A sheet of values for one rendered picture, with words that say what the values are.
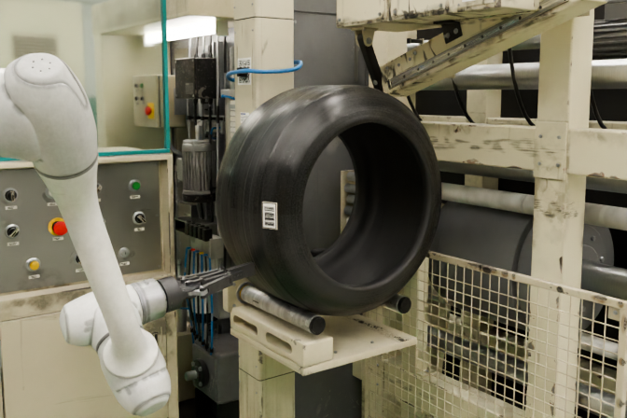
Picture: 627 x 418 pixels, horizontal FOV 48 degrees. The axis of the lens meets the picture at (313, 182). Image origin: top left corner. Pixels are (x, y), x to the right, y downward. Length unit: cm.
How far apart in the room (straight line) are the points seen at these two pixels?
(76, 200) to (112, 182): 94
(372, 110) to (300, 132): 20
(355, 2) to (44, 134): 116
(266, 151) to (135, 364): 54
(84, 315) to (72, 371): 70
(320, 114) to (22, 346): 105
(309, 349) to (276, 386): 47
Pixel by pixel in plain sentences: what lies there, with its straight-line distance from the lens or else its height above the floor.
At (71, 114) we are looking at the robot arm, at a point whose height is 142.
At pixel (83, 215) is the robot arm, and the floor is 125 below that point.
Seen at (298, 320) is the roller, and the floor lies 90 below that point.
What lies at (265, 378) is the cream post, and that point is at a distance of 211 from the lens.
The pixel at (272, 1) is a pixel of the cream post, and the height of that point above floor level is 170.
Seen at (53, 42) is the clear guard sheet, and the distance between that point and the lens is 205.
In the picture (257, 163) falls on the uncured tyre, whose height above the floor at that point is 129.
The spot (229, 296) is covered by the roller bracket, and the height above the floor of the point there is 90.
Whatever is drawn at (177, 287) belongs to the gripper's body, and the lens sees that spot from 155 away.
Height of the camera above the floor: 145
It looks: 7 degrees down
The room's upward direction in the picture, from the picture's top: straight up
